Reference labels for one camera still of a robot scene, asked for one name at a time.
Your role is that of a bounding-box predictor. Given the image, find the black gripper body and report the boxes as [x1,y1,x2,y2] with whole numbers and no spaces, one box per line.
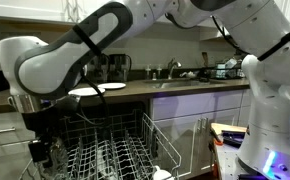
[20,109,60,144]

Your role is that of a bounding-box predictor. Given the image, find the clear glass jar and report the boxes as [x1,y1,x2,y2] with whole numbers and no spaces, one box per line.
[50,139,70,178]

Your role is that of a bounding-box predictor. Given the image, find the dishwasher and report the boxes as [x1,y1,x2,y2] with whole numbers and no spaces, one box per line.
[43,100,153,180]

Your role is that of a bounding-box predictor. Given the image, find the white drawer unit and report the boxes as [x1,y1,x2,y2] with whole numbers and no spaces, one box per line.
[0,111,47,180]

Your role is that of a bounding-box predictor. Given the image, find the large white plate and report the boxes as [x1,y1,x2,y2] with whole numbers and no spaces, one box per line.
[67,86,107,98]

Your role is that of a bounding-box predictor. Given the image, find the small white plate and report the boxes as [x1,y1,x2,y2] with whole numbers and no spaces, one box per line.
[96,82,127,91]

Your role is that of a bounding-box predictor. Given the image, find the wide white upper cabinet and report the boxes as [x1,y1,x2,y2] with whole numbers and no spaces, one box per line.
[0,0,119,25]

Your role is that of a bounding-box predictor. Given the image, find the small clear soap bottle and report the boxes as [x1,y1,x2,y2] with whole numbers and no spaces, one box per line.
[145,64,152,81]
[156,64,163,80]

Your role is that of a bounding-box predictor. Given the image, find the white rounded dish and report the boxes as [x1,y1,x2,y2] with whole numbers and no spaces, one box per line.
[151,165,173,180]

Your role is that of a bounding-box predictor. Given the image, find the steel kitchen sink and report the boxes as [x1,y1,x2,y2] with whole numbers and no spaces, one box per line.
[142,78,213,90]

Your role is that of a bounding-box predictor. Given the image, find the chrome kitchen faucet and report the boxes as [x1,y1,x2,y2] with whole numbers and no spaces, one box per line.
[166,57,183,81]

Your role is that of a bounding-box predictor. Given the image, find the white under-sink cabinet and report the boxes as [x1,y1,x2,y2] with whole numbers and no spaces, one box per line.
[150,88,253,179]

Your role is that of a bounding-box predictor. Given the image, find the wooden board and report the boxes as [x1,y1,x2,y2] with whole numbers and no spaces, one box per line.
[210,122,248,136]

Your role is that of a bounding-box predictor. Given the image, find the grey robot table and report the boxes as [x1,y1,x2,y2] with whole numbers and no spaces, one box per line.
[212,142,254,180]

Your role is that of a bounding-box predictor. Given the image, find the black dish drying rack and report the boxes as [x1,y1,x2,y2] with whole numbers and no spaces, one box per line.
[199,51,251,81]

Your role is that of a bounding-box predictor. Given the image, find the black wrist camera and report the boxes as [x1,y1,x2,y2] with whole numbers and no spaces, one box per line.
[55,94,83,116]

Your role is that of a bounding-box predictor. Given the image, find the silver drawer handle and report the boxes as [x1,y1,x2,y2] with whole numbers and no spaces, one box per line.
[0,127,17,136]

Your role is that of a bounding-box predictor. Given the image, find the wire dishwasher rack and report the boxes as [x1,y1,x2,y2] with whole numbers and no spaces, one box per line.
[18,108,183,180]

